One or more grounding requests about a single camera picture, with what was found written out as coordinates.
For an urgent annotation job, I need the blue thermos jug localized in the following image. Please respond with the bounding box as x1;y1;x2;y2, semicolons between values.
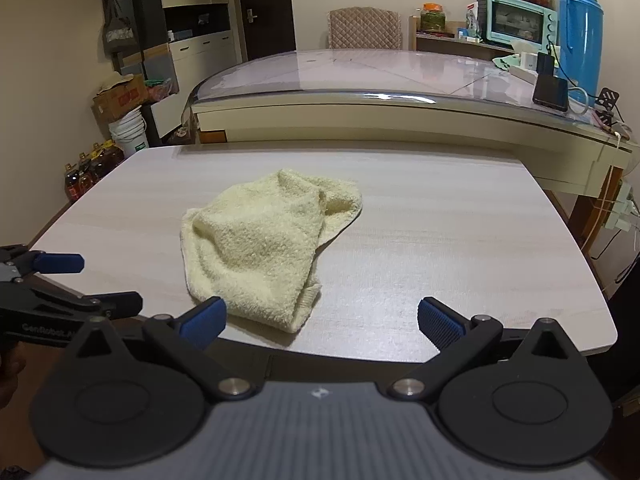
558;0;607;108

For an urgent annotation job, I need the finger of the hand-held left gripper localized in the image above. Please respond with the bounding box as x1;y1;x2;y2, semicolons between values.
15;282;144;320
0;245;85;279

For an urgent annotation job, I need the grey hanging bag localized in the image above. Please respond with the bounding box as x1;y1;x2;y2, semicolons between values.
102;0;139;54

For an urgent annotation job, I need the cardboard box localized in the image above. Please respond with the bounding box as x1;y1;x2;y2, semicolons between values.
91;74;149;122

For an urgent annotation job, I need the teal toaster oven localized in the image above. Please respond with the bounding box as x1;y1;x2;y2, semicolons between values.
477;0;559;47

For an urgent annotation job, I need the cluster of cooking oil bottles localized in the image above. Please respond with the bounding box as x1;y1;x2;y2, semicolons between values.
64;140;126;204

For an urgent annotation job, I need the white and red carton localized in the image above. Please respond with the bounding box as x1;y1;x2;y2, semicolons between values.
467;2;484;41

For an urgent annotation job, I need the black smartphone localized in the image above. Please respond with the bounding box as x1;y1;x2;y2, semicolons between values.
531;76;570;112

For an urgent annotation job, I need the glass-topped dining table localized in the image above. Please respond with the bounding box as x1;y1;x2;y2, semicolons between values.
182;49;640;261

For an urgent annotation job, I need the white cable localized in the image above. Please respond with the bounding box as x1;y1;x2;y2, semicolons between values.
567;87;601;117

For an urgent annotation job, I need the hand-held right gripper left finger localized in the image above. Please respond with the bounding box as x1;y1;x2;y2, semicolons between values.
74;296;257;404

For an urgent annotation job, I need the pale yellow towel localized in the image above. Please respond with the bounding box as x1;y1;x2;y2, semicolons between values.
180;168;364;334

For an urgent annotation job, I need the white plastic bucket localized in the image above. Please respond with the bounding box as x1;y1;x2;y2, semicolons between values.
109;107;151;157

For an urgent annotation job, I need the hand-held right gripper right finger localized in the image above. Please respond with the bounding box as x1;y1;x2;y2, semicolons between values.
385;296;572;404

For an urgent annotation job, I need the wooden side shelf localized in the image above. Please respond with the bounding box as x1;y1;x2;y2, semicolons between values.
409;7;516;55

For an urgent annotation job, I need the dark and white cabinet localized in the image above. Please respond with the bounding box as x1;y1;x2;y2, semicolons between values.
100;0;246;147

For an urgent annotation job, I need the person's left hand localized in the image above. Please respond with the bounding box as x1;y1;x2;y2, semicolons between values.
0;346;27;407

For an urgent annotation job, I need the dark door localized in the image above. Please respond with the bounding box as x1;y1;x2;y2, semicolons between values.
235;0;297;62

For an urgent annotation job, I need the green jar with orange lid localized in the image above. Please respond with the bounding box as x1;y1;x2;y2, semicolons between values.
419;2;447;32

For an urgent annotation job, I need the white power strip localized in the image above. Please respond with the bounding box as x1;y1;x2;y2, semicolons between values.
605;180;640;233

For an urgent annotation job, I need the black phone stand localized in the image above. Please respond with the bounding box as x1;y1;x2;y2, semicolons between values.
595;87;621;126

